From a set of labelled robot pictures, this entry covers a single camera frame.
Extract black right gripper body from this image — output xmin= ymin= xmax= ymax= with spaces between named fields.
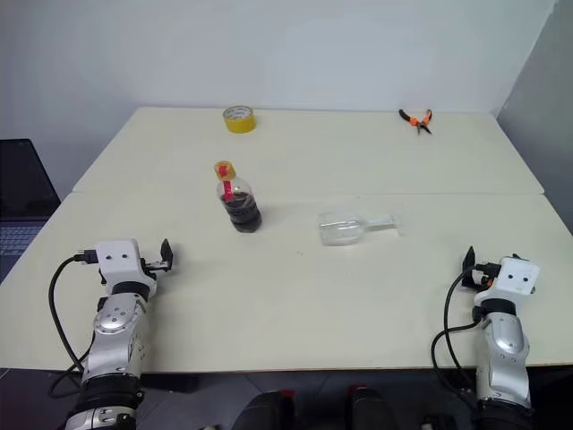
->
xmin=460 ymin=262 xmax=501 ymax=290

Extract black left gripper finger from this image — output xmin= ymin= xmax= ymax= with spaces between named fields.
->
xmin=159 ymin=238 xmax=176 ymax=271

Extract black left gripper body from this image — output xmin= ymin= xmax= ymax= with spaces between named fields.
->
xmin=139 ymin=256 xmax=173 ymax=275

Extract dark soda bottle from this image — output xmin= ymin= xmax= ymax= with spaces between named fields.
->
xmin=213 ymin=159 xmax=263 ymax=234

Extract orange black pliers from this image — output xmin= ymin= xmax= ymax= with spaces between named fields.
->
xmin=398 ymin=107 xmax=434 ymax=136

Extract yellow tape roll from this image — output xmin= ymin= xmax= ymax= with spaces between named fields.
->
xmin=222 ymin=105 xmax=254 ymax=134

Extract dark laptop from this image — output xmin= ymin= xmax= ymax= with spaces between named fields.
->
xmin=0 ymin=138 xmax=63 ymax=281

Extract dark rounded shape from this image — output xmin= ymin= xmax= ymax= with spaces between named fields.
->
xmin=232 ymin=388 xmax=297 ymax=430
xmin=347 ymin=383 xmax=391 ymax=430

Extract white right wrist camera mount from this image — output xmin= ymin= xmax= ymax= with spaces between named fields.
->
xmin=475 ymin=256 xmax=542 ymax=306

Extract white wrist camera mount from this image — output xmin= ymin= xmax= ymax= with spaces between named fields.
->
xmin=95 ymin=238 xmax=158 ymax=288
xmin=475 ymin=256 xmax=542 ymax=306

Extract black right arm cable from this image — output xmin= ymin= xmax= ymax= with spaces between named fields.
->
xmin=430 ymin=263 xmax=498 ymax=430

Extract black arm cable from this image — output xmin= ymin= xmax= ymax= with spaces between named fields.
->
xmin=47 ymin=249 xmax=100 ymax=400
xmin=430 ymin=263 xmax=498 ymax=430

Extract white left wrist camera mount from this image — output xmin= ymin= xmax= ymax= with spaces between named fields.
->
xmin=95 ymin=238 xmax=158 ymax=288

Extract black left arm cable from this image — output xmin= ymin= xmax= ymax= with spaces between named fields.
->
xmin=47 ymin=249 xmax=100 ymax=400

